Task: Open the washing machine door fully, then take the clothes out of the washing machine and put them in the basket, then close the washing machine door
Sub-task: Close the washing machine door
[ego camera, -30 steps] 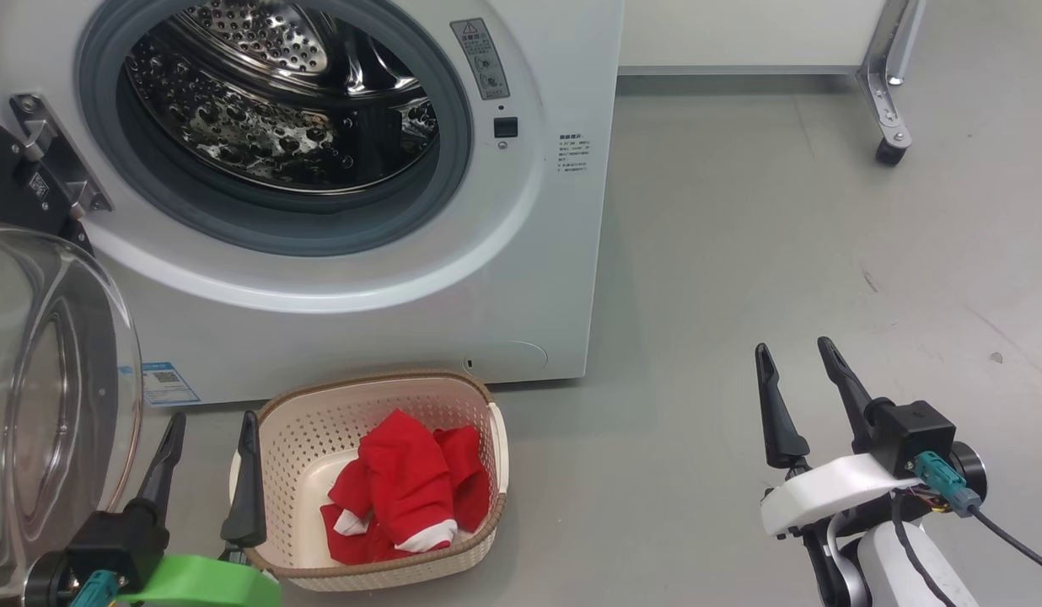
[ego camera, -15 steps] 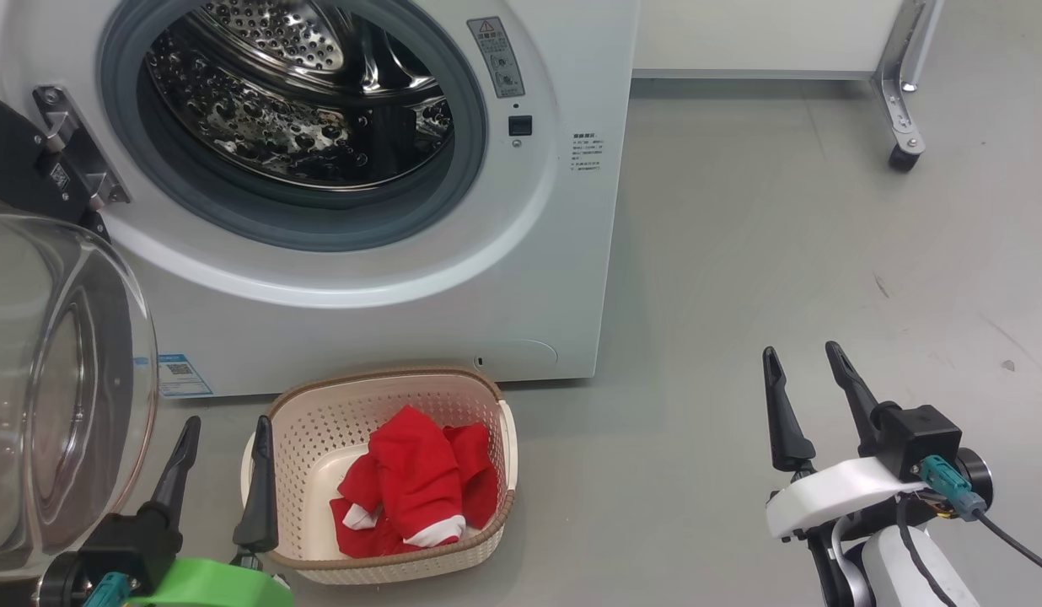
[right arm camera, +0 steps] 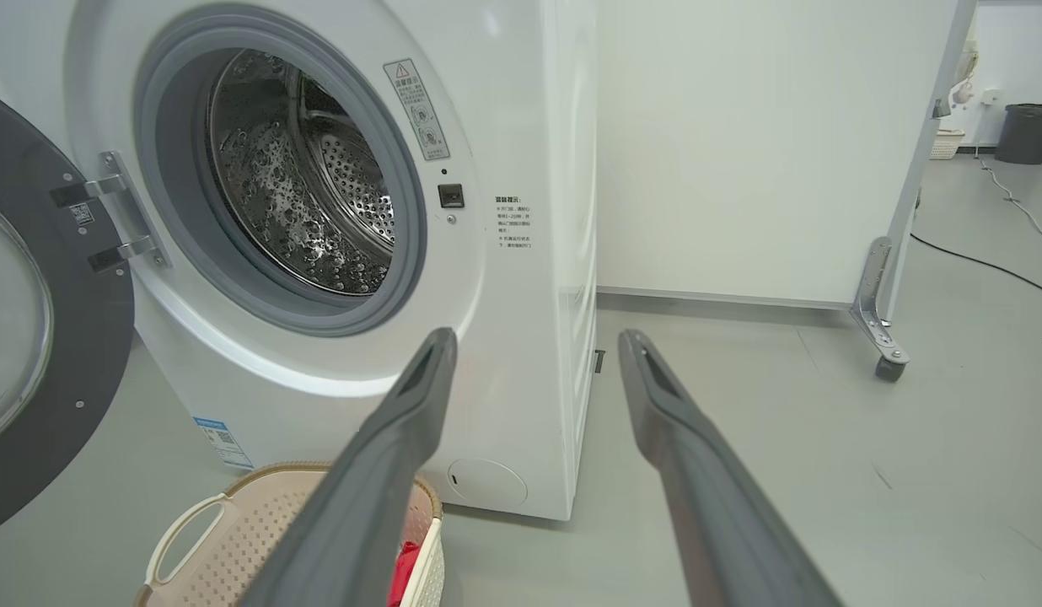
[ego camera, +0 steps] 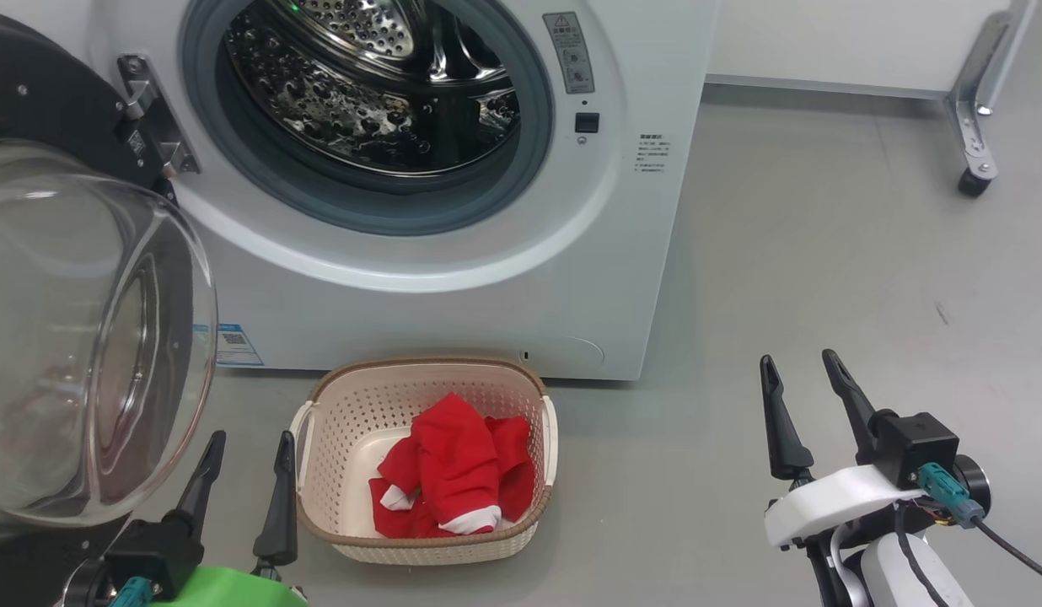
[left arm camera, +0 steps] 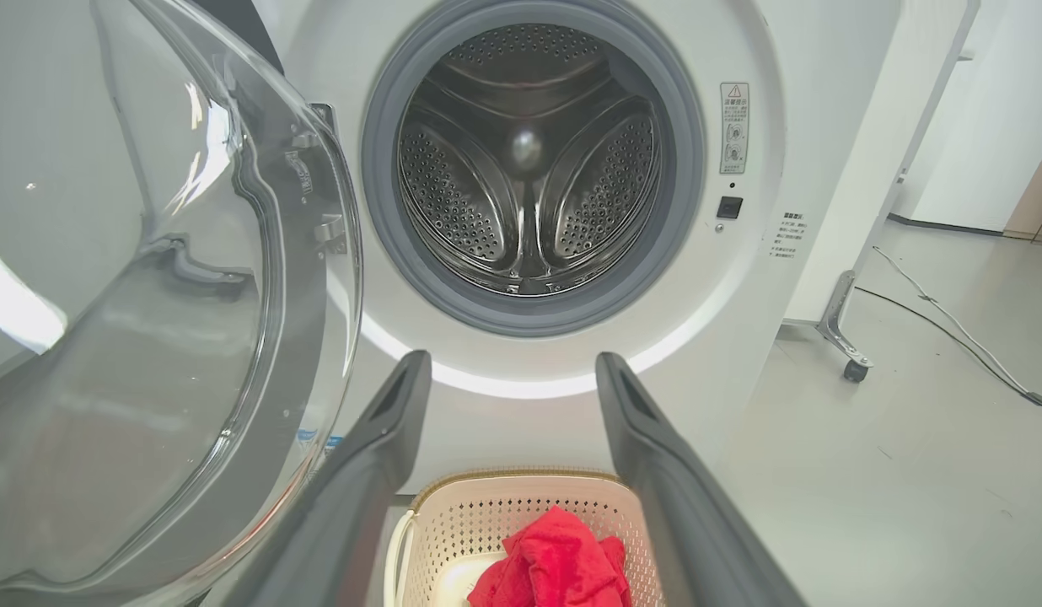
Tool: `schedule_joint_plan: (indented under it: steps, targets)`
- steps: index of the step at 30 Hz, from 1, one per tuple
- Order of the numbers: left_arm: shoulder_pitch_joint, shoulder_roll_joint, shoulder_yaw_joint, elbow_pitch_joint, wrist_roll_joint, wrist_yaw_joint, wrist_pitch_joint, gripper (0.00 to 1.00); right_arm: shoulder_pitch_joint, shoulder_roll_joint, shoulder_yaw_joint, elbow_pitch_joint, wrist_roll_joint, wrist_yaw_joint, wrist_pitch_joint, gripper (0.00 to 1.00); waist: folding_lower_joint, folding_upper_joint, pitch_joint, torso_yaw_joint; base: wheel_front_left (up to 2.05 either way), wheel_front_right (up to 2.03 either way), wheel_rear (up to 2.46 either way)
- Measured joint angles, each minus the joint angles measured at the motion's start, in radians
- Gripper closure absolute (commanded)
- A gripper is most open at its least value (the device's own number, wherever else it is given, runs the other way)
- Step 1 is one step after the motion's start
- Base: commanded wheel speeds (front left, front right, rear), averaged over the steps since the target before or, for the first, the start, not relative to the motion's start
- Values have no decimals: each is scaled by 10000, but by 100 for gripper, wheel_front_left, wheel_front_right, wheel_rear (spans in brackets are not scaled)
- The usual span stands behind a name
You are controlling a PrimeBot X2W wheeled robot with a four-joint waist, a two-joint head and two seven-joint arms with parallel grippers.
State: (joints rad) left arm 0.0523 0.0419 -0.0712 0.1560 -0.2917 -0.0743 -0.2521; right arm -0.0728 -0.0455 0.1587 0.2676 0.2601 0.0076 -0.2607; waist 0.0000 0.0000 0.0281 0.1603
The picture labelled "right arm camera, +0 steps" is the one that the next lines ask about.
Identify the round filter cover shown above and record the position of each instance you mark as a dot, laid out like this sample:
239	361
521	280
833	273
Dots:
487	483

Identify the metal caster leg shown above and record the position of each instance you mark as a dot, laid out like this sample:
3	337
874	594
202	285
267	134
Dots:
877	320

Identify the dark grey trash bin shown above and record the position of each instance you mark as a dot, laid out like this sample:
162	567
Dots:
1027	135

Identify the black door latch socket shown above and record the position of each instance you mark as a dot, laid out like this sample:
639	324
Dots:
451	196

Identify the white front-load washing machine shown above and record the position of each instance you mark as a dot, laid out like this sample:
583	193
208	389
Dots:
521	379

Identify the red and white clothes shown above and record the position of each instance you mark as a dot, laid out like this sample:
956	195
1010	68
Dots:
403	573

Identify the small dark bracket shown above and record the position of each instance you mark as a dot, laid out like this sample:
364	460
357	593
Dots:
599	361

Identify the round glass washer door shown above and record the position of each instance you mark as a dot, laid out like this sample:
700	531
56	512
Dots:
91	337

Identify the blue energy label sticker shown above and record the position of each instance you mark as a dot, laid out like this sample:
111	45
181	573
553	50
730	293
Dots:
222	443

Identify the white wall socket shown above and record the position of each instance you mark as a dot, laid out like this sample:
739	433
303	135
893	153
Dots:
991	95

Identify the stainless steel washer drum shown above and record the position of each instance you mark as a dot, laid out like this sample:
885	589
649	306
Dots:
276	194

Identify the grey warning sticker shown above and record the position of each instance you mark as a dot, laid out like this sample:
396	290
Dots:
416	110

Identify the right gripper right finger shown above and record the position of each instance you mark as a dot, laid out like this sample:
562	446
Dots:
715	523

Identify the white partition panel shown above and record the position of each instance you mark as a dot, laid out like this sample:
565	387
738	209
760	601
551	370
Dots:
740	152

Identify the small white lattice basket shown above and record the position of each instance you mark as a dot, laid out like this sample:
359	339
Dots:
947	145

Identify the small printed text label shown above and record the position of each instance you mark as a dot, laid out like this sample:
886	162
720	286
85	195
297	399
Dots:
512	222

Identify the metal door hinge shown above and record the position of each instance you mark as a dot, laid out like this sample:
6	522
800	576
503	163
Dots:
129	211

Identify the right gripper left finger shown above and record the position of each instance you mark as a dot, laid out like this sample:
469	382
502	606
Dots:
378	497

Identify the cream perforated laundry basket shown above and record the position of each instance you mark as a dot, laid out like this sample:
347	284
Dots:
226	539

